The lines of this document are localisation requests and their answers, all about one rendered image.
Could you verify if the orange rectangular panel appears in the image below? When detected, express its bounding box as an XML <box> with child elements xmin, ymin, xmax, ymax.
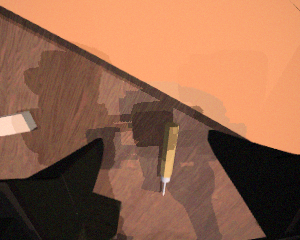
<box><xmin>0</xmin><ymin>0</ymin><xmax>300</xmax><ymax>154</ymax></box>

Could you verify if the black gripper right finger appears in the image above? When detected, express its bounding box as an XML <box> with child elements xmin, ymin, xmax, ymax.
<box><xmin>207</xmin><ymin>130</ymin><xmax>300</xmax><ymax>236</ymax></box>

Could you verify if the wooden-handled awl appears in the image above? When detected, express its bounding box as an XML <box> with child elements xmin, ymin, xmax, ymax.
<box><xmin>160</xmin><ymin>122</ymin><xmax>179</xmax><ymax>196</ymax></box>

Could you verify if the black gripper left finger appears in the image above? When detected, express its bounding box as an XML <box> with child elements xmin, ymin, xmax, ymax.
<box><xmin>0</xmin><ymin>138</ymin><xmax>104</xmax><ymax>240</ymax></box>

